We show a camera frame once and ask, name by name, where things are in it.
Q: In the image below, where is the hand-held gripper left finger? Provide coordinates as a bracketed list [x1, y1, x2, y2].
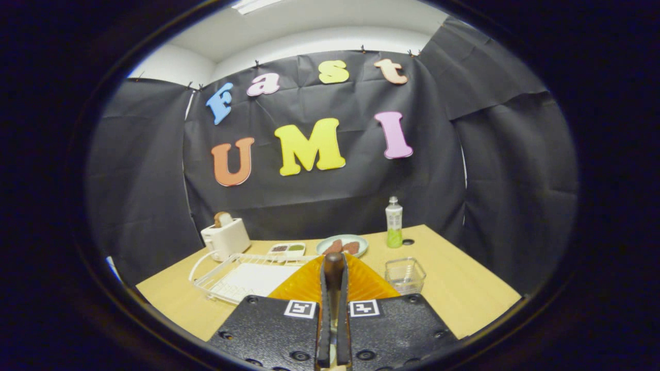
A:
[206, 255, 332, 371]

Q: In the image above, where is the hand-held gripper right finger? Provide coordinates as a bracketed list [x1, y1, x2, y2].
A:
[337, 254, 459, 371]

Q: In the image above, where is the wooden handled metal spoon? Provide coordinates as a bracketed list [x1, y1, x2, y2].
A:
[323, 252, 345, 371]

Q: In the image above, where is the metal wire basket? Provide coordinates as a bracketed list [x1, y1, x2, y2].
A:
[384, 257, 427, 295]

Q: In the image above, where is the white wire dish rack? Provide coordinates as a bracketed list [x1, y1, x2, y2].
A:
[188, 251, 320, 306]

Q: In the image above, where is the white two-compartment sauce dish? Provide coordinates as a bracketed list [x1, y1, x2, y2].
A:
[267, 242, 306, 257]

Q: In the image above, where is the pale green food plate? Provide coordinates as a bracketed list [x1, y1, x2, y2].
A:
[316, 234, 369, 258]

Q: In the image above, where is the clear bottle with green drink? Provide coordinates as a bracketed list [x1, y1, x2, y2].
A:
[386, 196, 404, 249]

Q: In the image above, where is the white toaster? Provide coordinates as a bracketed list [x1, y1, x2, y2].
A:
[200, 217, 252, 262]

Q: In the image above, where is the ceiling light panel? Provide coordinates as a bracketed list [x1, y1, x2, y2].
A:
[231, 0, 282, 15]

